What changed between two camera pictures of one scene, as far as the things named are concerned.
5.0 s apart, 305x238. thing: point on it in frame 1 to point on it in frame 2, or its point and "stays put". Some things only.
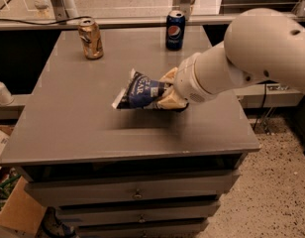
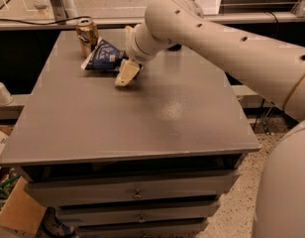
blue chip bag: (140, 92) to (104, 57)
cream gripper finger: (169, 75) to (128, 35)
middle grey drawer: (108, 213) stays put
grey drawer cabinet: (115, 173) stays put
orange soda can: (90, 35) stays put
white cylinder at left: (2, 95) stays put
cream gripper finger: (171, 101) to (128, 70)
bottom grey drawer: (185, 227) stays put
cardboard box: (21, 211) stays put
